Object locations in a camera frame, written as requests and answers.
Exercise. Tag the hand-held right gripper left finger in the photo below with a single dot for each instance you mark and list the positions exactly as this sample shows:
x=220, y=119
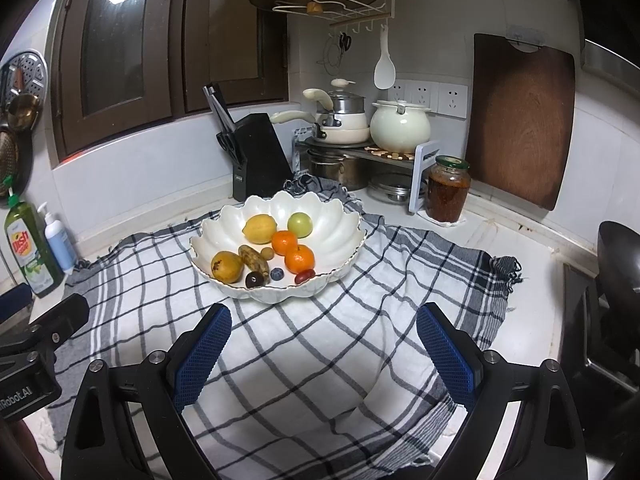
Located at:
x=202, y=355

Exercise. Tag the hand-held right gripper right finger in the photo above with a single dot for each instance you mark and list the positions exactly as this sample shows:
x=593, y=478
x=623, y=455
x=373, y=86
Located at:
x=447, y=355

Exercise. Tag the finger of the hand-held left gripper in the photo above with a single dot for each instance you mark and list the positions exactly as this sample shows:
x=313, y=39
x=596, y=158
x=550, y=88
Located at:
x=65, y=317
x=15, y=302

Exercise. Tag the dark purple plum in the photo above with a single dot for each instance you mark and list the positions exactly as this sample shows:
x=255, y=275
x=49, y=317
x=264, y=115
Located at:
x=255, y=280

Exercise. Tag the yellow mango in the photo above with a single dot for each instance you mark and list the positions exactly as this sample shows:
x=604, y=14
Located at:
x=227, y=266

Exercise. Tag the dark blueberry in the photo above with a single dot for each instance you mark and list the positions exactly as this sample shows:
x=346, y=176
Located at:
x=276, y=274

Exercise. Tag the spotted small banana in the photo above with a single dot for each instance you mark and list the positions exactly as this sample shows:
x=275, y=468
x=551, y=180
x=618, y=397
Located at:
x=250, y=256

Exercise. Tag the small brown longan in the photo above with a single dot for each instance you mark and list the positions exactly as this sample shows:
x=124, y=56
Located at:
x=267, y=253

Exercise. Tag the white scalloped bowl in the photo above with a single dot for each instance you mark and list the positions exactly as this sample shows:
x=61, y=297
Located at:
x=225, y=232

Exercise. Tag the red grape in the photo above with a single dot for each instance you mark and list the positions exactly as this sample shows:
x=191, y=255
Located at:
x=304, y=276

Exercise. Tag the orange tangerine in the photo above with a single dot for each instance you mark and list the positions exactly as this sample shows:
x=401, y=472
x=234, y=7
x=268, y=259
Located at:
x=300, y=258
x=284, y=241

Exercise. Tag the yellow lemon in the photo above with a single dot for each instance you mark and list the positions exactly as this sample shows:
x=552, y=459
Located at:
x=259, y=228

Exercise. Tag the green apple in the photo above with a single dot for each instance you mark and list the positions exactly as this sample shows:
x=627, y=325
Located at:
x=300, y=224

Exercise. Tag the person's left hand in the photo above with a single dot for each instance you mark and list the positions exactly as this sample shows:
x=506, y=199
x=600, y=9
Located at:
x=25, y=455

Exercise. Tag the green dish soap bottle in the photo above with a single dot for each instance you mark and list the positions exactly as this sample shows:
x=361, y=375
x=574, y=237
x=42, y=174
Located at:
x=32, y=255

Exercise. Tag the white blue pump bottle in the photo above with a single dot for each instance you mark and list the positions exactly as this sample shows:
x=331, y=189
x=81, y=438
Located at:
x=60, y=245

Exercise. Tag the grey white checked cloth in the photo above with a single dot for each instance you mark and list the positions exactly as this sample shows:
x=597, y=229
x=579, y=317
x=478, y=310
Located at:
x=310, y=360

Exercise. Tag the white jar coaster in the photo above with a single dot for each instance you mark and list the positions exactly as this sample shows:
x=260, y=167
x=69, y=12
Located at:
x=422, y=216

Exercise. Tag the round perforated strainer pan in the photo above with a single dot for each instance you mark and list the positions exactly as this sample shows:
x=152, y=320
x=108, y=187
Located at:
x=10, y=160

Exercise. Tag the glass jar of sauce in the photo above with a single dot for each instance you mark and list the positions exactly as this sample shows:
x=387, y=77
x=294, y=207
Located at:
x=447, y=195

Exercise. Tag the steel pot lid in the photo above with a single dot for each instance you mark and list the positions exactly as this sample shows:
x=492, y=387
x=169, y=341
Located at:
x=395, y=190

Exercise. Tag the white counter shelf rack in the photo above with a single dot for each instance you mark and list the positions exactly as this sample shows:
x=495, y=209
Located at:
x=422, y=180

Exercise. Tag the small brass pot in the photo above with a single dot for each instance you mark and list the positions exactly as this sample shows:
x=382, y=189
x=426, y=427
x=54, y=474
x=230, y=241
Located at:
x=22, y=112

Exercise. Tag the black wok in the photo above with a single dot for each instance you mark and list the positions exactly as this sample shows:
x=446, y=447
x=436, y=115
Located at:
x=620, y=260

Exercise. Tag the black knife block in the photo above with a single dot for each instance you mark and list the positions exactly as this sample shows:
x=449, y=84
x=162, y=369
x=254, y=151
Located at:
x=260, y=160

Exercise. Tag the wooden trivet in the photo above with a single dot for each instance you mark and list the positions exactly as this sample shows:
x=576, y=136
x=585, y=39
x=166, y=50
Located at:
x=385, y=152

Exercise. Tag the black kitchen scissors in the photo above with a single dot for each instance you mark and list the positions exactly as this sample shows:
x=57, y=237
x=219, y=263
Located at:
x=227, y=142

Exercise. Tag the steel stockpot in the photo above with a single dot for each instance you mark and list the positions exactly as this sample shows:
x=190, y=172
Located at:
x=335, y=170

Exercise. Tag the cream ceramic pot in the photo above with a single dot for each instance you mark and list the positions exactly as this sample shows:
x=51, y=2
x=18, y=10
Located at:
x=400, y=130

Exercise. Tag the round steel steamer plate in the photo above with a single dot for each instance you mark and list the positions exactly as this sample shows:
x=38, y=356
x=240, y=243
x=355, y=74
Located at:
x=32, y=65

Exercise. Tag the cream saucepan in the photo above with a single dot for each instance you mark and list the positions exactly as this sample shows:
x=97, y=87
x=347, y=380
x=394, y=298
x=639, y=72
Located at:
x=350, y=132

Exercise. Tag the brown wooden cutting board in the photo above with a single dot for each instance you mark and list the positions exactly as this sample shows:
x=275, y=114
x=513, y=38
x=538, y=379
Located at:
x=520, y=120

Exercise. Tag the steel steamer pot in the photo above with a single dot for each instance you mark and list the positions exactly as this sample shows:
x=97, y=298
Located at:
x=347, y=105

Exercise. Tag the white rice paddle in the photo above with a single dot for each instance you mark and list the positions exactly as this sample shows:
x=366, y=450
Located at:
x=385, y=75

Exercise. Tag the brown framed window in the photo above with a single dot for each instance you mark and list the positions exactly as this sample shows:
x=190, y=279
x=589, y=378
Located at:
x=165, y=35

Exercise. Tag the small hanging scissors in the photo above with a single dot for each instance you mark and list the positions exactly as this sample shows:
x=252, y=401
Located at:
x=345, y=40

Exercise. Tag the white wall socket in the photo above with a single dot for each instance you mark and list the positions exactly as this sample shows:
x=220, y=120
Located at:
x=402, y=92
x=453, y=101
x=425, y=96

